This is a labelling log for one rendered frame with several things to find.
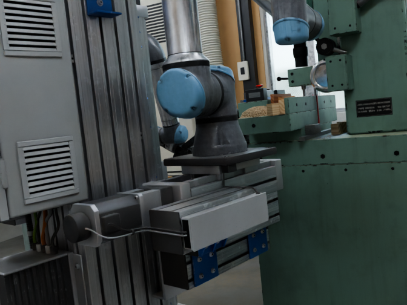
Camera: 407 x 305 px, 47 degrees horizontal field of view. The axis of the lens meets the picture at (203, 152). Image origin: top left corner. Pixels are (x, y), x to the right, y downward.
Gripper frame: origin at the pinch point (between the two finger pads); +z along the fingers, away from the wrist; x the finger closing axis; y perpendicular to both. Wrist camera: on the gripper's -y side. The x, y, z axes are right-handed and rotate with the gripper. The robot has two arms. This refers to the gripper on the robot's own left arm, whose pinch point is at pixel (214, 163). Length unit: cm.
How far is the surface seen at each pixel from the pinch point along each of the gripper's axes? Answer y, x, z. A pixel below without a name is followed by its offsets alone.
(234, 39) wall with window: -38, -134, -80
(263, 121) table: -32.0, 24.1, 21.7
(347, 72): -57, 13, 39
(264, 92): -37.2, 0.2, 8.7
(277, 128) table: -32.1, 24.2, 27.4
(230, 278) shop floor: 74, -47, 14
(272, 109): -39, 30, 25
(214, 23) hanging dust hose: -44, -121, -93
